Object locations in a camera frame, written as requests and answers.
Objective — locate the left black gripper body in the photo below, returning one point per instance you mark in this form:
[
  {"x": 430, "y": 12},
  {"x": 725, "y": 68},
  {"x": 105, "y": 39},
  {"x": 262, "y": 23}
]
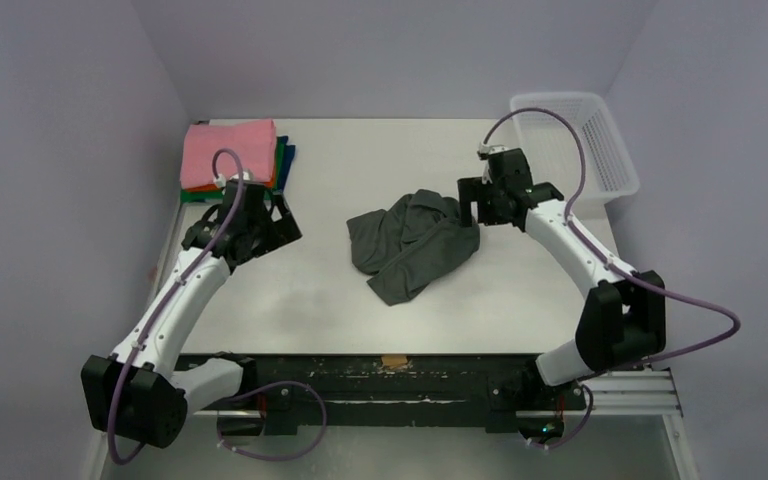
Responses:
[{"x": 259, "y": 227}]

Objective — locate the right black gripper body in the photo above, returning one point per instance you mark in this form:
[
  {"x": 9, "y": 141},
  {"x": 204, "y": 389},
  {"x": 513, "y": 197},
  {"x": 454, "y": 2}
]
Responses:
[{"x": 467, "y": 201}]

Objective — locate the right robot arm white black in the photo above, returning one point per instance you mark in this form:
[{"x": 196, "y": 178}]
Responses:
[{"x": 620, "y": 322}]

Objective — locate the white plastic basket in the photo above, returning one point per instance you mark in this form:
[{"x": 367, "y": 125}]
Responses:
[{"x": 599, "y": 153}]

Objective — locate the blue folded t shirt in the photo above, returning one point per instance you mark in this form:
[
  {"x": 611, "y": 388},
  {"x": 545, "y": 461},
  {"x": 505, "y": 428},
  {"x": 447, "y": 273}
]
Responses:
[{"x": 285, "y": 155}]

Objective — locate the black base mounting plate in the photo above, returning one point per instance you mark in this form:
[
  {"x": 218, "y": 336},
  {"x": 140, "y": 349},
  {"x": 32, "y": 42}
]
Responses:
[{"x": 473, "y": 391}]

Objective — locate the green folded t shirt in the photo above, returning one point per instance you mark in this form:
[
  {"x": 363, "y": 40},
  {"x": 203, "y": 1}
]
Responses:
[{"x": 205, "y": 193}]

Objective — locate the brown tape piece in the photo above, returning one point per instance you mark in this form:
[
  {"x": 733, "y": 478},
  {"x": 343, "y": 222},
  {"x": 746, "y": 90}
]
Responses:
[{"x": 394, "y": 362}]

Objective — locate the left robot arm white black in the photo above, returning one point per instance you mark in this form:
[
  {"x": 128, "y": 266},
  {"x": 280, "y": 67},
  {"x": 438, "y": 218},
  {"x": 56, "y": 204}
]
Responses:
[{"x": 136, "y": 391}]

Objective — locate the dark grey t shirt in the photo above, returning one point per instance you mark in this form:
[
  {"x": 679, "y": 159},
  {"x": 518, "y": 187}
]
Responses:
[{"x": 418, "y": 240}]

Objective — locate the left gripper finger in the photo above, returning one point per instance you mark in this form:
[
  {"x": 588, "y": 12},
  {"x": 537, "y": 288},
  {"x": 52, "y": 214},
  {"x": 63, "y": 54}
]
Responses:
[
  {"x": 276, "y": 205},
  {"x": 281, "y": 232}
]

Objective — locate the aluminium rail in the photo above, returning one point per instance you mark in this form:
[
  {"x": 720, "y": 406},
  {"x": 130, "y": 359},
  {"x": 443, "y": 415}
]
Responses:
[{"x": 621, "y": 393}]

